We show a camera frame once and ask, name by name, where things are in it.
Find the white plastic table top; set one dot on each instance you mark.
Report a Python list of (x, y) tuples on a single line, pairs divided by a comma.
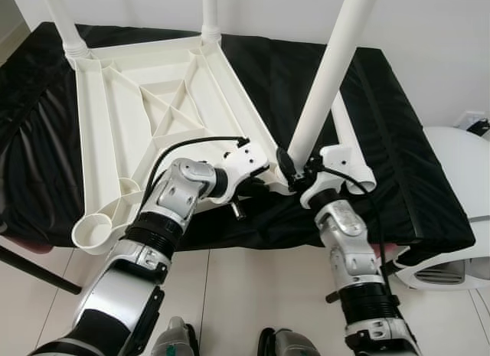
[(99, 134)]

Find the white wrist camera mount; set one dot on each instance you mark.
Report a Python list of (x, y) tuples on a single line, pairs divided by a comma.
[(333, 163), (246, 161)]

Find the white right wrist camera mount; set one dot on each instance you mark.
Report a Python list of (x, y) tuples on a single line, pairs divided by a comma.
[(333, 163)]

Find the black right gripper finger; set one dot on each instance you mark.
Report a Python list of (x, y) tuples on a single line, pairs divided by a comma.
[(285, 163)]

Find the white wall socket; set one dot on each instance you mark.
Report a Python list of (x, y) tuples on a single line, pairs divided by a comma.
[(465, 119)]

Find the white plastic table leg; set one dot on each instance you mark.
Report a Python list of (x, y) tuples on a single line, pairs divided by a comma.
[(346, 130), (211, 15), (333, 65), (63, 23)]

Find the black metal table leg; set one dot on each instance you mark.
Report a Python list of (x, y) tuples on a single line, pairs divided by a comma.
[(332, 297), (38, 270)]

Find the black power plug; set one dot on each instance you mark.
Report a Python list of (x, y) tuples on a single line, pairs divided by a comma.
[(478, 128)]

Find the white dome litter box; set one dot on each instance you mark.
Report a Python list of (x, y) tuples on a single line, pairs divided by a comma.
[(463, 187)]

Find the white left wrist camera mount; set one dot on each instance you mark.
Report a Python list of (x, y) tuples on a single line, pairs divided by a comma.
[(246, 161)]

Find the pink cloth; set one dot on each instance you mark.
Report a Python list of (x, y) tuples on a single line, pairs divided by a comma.
[(31, 245), (392, 253)]

